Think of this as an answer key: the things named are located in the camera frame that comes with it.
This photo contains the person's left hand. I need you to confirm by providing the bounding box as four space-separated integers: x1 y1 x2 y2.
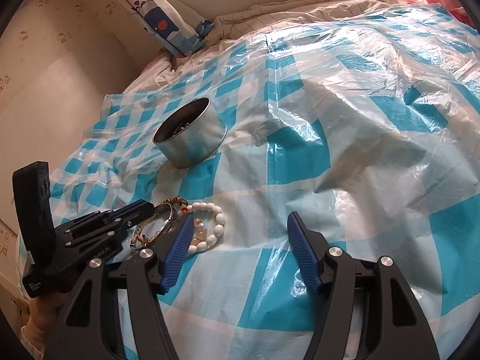
20 292 70 359

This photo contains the blue cartoon print pillow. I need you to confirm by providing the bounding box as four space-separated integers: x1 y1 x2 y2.
120 0 214 57

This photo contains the white bead bracelet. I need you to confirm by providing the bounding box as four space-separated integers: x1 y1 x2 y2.
179 201 227 254

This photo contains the round silver metal tin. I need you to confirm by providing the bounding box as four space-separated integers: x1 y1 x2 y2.
152 97 228 169

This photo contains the pink bead bracelet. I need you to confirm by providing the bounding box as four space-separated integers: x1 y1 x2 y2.
189 218 208 248

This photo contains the colourful beaded cord bracelet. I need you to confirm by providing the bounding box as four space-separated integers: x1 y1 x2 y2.
160 196 190 216

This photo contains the blue white checkered plastic sheet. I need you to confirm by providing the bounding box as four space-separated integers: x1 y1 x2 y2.
50 5 479 359

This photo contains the silver metal bangle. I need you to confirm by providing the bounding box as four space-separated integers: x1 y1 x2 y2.
130 202 177 250

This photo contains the brown bead jewelry in tin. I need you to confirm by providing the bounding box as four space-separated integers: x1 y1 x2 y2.
172 107 203 136

